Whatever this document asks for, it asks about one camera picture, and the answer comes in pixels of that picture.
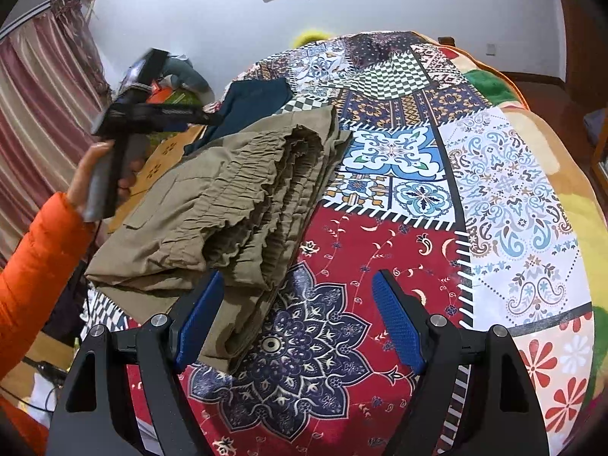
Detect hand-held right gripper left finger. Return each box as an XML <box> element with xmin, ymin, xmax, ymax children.
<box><xmin>45</xmin><ymin>271</ymin><xmax>225</xmax><ymax>456</ymax></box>

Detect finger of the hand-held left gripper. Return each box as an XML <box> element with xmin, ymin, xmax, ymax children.
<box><xmin>159</xmin><ymin>103</ymin><xmax>225</xmax><ymax>129</ymax></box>

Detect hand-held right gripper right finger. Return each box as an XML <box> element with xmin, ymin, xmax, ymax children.
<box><xmin>371</xmin><ymin>270</ymin><xmax>552</xmax><ymax>456</ymax></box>

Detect khaki pants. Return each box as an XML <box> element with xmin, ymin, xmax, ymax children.
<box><xmin>84</xmin><ymin>104</ymin><xmax>355</xmax><ymax>376</ymax></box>

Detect person's left forearm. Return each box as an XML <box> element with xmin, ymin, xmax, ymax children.
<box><xmin>0</xmin><ymin>191</ymin><xmax>98</xmax><ymax>383</ymax></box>

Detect person's left hand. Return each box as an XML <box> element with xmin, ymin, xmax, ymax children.
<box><xmin>66</xmin><ymin>141</ymin><xmax>143</xmax><ymax>214</ymax></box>

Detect wooden lap desk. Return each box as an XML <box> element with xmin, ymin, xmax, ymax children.
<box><xmin>107</xmin><ymin>126</ymin><xmax>200</xmax><ymax>233</ymax></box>

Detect dark teal garment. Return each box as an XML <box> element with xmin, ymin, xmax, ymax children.
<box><xmin>183</xmin><ymin>78</ymin><xmax>293</xmax><ymax>155</ymax></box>

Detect striped pink curtain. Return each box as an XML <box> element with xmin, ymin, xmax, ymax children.
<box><xmin>0</xmin><ymin>0</ymin><xmax>112</xmax><ymax>267</ymax></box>

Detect patchwork printed bedsheet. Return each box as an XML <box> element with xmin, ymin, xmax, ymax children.
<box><xmin>85</xmin><ymin>31</ymin><xmax>594</xmax><ymax>456</ymax></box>

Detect yellow foam tube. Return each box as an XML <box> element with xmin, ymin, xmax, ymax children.
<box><xmin>292</xmin><ymin>28</ymin><xmax>333</xmax><ymax>48</ymax></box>

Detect colourful fleece blanket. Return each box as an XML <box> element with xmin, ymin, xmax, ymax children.
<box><xmin>442</xmin><ymin>40</ymin><xmax>608</xmax><ymax>456</ymax></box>

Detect purple bundle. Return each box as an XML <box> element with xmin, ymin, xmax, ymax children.
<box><xmin>583</xmin><ymin>108</ymin><xmax>608</xmax><ymax>146</ymax></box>

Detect wooden door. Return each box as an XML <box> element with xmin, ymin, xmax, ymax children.
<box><xmin>551</xmin><ymin>0</ymin><xmax>578</xmax><ymax>86</ymax></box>

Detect white curtain rail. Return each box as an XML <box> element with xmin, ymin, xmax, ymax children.
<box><xmin>0</xmin><ymin>2</ymin><xmax>51</xmax><ymax>41</ymax></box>

